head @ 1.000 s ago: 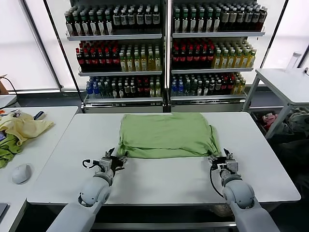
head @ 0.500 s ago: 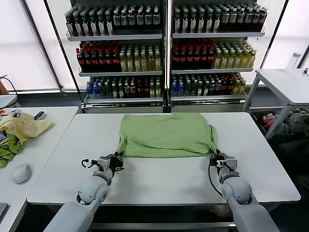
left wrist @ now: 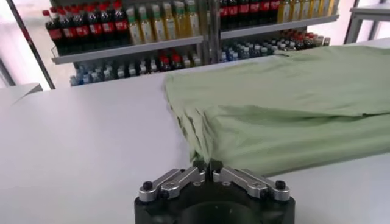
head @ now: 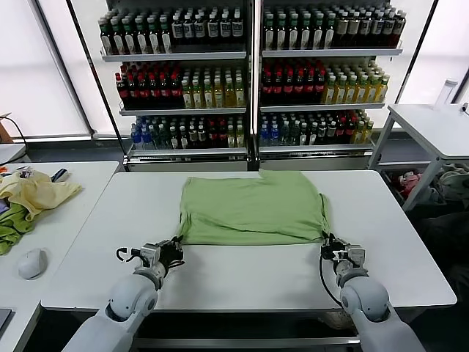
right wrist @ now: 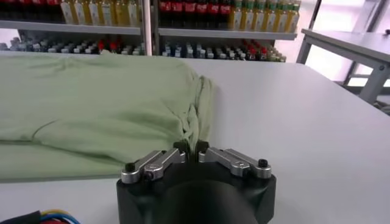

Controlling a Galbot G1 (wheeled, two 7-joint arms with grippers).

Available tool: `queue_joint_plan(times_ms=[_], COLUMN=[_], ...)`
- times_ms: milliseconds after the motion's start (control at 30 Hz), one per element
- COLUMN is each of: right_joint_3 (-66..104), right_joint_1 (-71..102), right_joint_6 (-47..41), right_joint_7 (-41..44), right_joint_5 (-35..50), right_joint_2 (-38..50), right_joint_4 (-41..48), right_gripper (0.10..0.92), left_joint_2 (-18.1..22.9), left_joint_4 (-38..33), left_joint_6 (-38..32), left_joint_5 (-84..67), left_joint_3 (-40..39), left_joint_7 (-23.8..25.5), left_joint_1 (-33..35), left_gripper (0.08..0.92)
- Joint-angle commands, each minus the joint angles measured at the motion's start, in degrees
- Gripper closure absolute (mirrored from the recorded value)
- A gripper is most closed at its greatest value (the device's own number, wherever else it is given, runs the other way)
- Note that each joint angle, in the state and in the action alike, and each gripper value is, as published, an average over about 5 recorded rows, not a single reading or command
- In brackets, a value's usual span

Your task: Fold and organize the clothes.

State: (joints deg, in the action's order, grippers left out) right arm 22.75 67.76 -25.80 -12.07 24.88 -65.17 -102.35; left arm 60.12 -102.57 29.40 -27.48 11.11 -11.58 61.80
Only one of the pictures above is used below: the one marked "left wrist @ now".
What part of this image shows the black slanted pole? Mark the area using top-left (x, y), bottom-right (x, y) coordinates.
top-left (5, 0), bottom-right (56, 90)

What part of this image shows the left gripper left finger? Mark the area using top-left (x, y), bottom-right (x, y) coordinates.
top-left (138, 159), bottom-right (208, 203)

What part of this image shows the yellow-green drink bottle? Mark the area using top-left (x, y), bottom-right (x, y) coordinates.
top-left (138, 5), bottom-right (155, 43)
top-left (300, 0), bottom-right (311, 21)
top-left (151, 4), bottom-right (167, 42)
top-left (328, 0), bottom-right (339, 16)
top-left (277, 0), bottom-right (290, 24)
top-left (126, 7), bottom-right (143, 45)
top-left (289, 0), bottom-right (301, 23)
top-left (163, 2), bottom-right (179, 40)
top-left (185, 0), bottom-right (202, 37)
top-left (310, 0), bottom-right (321, 19)
top-left (174, 1), bottom-right (190, 39)
top-left (319, 0), bottom-right (330, 18)

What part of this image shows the white metal frame table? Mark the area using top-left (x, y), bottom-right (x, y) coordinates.
top-left (344, 0), bottom-right (390, 45)

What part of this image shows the red cap cola bottle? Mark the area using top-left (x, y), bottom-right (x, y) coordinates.
top-left (71, 7), bottom-right (91, 51)
top-left (249, 0), bottom-right (261, 27)
top-left (260, 0), bottom-right (272, 25)
top-left (219, 0), bottom-right (229, 30)
top-left (239, 0), bottom-right (250, 27)
top-left (100, 3), bottom-right (116, 46)
top-left (113, 1), bottom-right (130, 46)
top-left (227, 0), bottom-right (240, 29)
top-left (87, 5), bottom-right (103, 48)
top-left (270, 0), bottom-right (281, 24)
top-left (42, 10), bottom-right (63, 55)
top-left (57, 9), bottom-right (76, 52)

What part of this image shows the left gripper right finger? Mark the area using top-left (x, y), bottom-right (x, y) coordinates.
top-left (210, 159), bottom-right (292, 203)

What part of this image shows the metal bottle shelf rack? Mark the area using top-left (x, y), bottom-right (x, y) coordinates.
top-left (210, 0), bottom-right (341, 63)
top-left (42, 0), bottom-right (214, 88)

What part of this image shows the light green t-shirt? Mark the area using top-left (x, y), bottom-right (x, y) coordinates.
top-left (163, 44), bottom-right (390, 177)

